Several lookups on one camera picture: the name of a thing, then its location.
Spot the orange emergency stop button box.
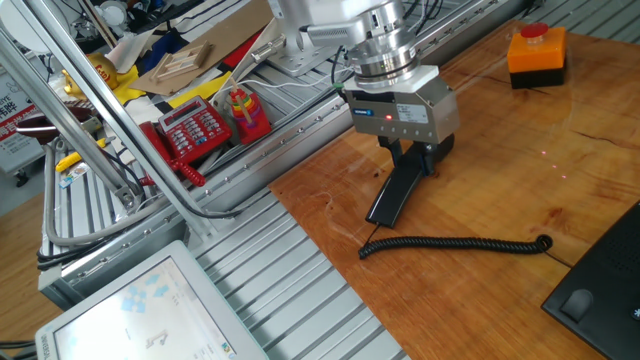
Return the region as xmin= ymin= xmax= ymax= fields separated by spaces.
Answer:
xmin=506 ymin=22 xmax=568 ymax=90

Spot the black phone cord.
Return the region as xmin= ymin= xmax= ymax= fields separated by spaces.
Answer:
xmin=357 ymin=224 xmax=574 ymax=269

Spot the white sign with red band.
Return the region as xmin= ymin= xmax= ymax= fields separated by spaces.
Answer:
xmin=0 ymin=69 xmax=46 ymax=174

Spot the silver metal pedestal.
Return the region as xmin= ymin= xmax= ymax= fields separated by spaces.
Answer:
xmin=250 ymin=0 xmax=362 ymax=78

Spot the grey flexible hose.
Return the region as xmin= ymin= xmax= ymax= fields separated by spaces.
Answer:
xmin=42 ymin=144 xmax=174 ymax=247

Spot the golden piggy bank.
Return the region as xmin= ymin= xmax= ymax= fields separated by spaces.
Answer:
xmin=61 ymin=52 xmax=120 ymax=101

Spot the dark red bowl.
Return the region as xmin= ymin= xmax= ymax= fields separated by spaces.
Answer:
xmin=14 ymin=105 xmax=99 ymax=146

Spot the aluminium rail beam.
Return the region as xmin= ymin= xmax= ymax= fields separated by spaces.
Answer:
xmin=37 ymin=0 xmax=531 ymax=311

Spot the silver Schunk gripper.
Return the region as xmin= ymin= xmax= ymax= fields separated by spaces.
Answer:
xmin=342 ymin=64 xmax=460 ymax=177

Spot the small wooden frame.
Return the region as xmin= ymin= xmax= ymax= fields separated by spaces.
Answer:
xmin=149 ymin=40 xmax=213 ymax=84

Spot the white teach pendant tablet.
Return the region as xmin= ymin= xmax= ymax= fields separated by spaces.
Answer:
xmin=34 ymin=239 xmax=271 ymax=360

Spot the aluminium frame post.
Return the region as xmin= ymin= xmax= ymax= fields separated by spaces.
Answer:
xmin=0 ymin=22 xmax=144 ymax=211
xmin=7 ymin=0 xmax=221 ymax=240

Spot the red toy telephone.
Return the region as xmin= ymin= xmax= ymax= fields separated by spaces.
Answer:
xmin=157 ymin=95 xmax=234 ymax=164

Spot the black telephone handset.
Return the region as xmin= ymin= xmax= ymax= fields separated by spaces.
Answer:
xmin=364 ymin=133 xmax=456 ymax=230

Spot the yellow paper sheet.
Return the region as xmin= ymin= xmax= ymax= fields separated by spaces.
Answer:
xmin=167 ymin=72 xmax=234 ymax=110

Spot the black desk telephone base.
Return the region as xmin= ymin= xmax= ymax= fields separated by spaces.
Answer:
xmin=541 ymin=201 xmax=640 ymax=360

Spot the red telephone handset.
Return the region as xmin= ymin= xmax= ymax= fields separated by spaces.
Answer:
xmin=138 ymin=121 xmax=207 ymax=188

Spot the yellow handled tool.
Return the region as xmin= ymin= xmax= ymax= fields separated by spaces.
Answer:
xmin=54 ymin=138 xmax=109 ymax=174

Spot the brown cardboard sheet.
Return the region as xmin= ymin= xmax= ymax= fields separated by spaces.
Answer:
xmin=128 ymin=0 xmax=275 ymax=97

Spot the rainbow ring stacking toy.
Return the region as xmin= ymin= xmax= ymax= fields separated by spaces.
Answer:
xmin=227 ymin=77 xmax=274 ymax=146

